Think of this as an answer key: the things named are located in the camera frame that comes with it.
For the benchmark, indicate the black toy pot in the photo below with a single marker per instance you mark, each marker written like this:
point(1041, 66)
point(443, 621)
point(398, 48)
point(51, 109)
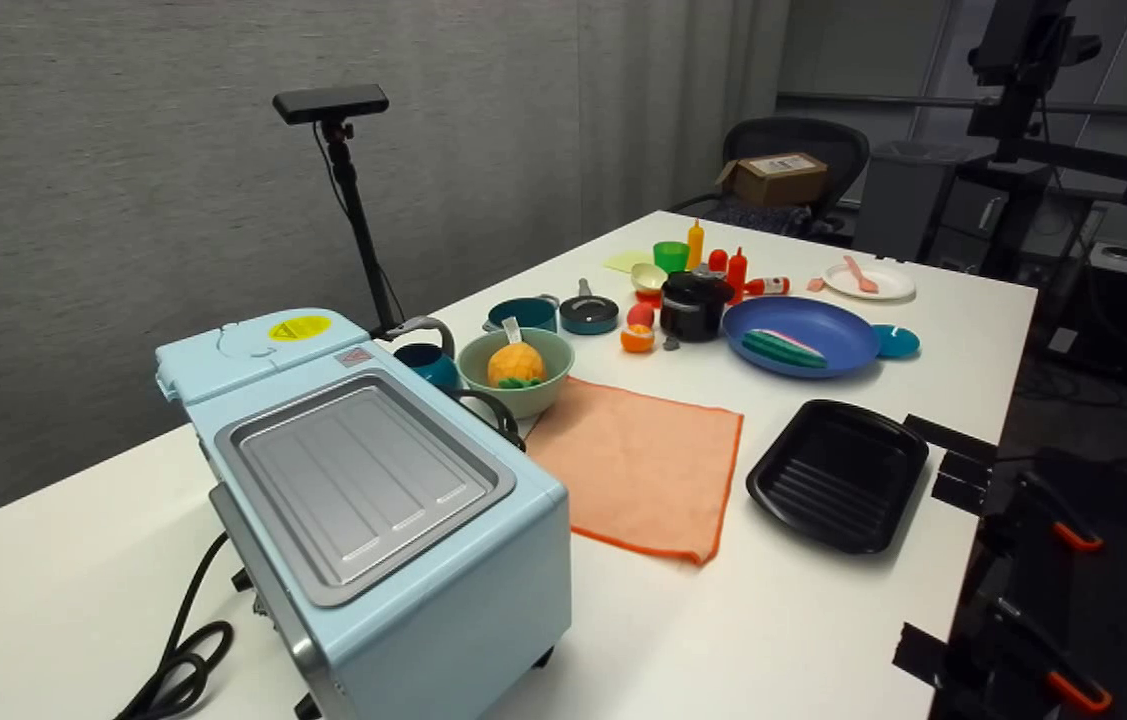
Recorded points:
point(693, 308)

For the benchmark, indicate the cardboard box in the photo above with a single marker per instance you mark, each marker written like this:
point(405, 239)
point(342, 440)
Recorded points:
point(778, 180)

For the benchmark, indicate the red toy fruit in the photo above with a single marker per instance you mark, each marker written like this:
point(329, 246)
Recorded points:
point(640, 314)

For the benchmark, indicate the white plate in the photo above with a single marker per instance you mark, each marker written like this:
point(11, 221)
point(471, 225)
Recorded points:
point(888, 285)

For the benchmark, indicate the pineapple plushie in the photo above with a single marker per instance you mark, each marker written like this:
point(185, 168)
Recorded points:
point(515, 365)

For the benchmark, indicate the camera on mount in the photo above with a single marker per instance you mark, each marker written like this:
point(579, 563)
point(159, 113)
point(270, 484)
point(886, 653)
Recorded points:
point(1018, 45)
point(331, 103)

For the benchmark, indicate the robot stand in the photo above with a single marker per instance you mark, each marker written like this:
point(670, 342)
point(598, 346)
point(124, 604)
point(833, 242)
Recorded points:
point(1073, 620)

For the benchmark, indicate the black office chair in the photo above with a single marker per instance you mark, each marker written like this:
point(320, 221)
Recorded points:
point(793, 135)

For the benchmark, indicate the small teal frying pan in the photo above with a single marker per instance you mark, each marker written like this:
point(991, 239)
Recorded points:
point(589, 315)

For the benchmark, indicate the small cream bowl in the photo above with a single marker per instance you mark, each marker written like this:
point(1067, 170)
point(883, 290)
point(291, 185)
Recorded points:
point(649, 276)

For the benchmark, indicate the pale yellow flat sheet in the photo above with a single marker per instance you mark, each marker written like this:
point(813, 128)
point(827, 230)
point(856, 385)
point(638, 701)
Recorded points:
point(628, 261)

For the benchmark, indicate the grey bin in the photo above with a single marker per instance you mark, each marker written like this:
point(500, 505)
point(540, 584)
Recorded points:
point(903, 200)

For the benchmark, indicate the pale green bowl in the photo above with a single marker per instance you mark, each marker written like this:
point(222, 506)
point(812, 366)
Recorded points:
point(523, 400)

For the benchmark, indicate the grey metal griddle tray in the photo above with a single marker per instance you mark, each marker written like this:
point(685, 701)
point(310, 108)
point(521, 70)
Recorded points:
point(363, 480)

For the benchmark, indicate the yellow toy bottle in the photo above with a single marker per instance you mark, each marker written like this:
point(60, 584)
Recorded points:
point(695, 248)

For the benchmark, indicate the dark cabinet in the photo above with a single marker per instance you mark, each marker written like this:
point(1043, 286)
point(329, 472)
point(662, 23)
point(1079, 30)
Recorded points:
point(993, 215)

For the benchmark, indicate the teal toy kettle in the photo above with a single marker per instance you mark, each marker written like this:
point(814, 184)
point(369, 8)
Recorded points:
point(431, 366)

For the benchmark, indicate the pink toy fork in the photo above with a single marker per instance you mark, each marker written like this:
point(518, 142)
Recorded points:
point(861, 276)

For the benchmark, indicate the black oven knob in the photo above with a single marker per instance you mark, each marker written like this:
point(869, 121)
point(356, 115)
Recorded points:
point(307, 708)
point(243, 580)

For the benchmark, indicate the green cup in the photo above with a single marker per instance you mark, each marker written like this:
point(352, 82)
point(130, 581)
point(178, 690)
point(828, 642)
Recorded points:
point(670, 258)

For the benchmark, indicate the teal toy pot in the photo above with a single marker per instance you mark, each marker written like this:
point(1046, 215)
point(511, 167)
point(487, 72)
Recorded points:
point(523, 314)

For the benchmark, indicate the red and white toy bottle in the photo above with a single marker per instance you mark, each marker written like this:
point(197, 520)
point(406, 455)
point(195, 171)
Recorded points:
point(768, 286)

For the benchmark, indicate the black rectangular plate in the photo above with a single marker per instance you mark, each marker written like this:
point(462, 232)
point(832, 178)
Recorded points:
point(838, 480)

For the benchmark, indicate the black clamp with orange tips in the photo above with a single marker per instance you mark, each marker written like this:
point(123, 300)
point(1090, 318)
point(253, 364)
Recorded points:
point(1078, 690)
point(1075, 538)

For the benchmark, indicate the light blue toaster oven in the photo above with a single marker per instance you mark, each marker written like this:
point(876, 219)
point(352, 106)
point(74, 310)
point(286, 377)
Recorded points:
point(443, 590)

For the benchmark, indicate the orange cloth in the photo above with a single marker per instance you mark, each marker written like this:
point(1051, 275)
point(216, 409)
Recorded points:
point(638, 465)

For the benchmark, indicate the tall red toy bottle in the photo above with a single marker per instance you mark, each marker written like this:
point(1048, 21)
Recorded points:
point(737, 275)

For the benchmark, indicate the blue plate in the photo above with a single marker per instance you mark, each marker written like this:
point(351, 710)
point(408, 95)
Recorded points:
point(823, 320)

